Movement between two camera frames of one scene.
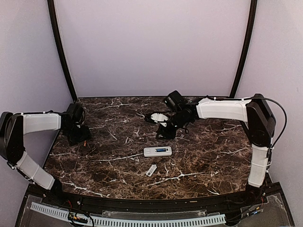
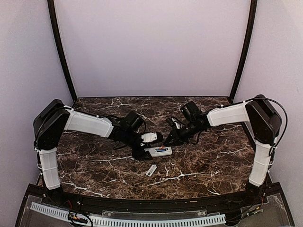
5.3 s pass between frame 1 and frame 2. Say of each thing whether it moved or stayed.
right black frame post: stayed
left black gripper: moved
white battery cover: stayed
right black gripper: moved
